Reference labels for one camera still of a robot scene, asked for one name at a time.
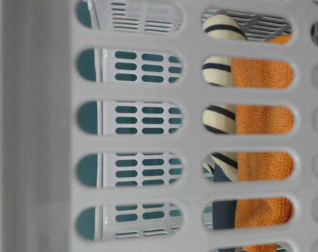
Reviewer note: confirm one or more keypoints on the white plastic shopping basket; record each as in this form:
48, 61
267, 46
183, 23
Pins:
40, 142

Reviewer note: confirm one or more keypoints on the cream navy striped cloth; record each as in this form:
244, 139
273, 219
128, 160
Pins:
221, 118

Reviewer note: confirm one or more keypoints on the orange knitted cloth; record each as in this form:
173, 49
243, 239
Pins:
257, 119

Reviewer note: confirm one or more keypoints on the dark navy blue cloth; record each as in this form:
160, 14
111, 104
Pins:
223, 212

